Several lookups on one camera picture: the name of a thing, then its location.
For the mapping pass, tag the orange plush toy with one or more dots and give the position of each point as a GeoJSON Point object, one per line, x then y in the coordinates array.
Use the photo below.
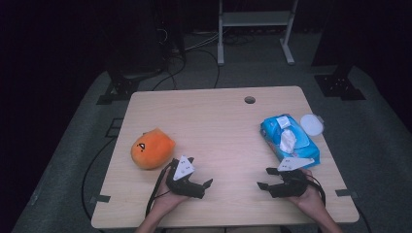
{"type": "Point", "coordinates": [152, 149]}

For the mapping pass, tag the white metal stand frame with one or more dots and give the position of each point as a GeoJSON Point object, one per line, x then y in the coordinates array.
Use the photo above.
{"type": "Point", "coordinates": [256, 18]}

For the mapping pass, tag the person's left hand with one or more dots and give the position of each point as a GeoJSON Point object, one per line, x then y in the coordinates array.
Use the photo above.
{"type": "Point", "coordinates": [165, 200]}

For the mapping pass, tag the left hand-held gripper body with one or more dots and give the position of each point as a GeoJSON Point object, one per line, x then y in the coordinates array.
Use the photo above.
{"type": "Point", "coordinates": [183, 168]}

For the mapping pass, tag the white wet wipe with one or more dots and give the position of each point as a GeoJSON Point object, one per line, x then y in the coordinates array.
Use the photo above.
{"type": "Point", "coordinates": [287, 140]}

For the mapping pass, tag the black tape floor outline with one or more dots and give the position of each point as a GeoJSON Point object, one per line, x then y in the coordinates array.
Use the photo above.
{"type": "Point", "coordinates": [110, 129]}

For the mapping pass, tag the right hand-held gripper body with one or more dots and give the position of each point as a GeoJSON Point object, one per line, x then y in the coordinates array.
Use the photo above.
{"type": "Point", "coordinates": [291, 186]}

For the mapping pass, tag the black tape strip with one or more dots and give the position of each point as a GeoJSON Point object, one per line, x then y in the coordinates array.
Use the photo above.
{"type": "Point", "coordinates": [101, 198]}
{"type": "Point", "coordinates": [346, 193]}

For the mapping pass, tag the person's right hand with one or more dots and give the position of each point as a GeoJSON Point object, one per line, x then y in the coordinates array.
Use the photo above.
{"type": "Point", "coordinates": [309, 199]}

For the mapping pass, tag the blue wet wipe pack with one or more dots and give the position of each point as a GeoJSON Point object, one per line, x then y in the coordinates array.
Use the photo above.
{"type": "Point", "coordinates": [272, 131]}

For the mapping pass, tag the black stand base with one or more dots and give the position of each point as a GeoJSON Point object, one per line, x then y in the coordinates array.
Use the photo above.
{"type": "Point", "coordinates": [338, 85]}
{"type": "Point", "coordinates": [121, 87]}

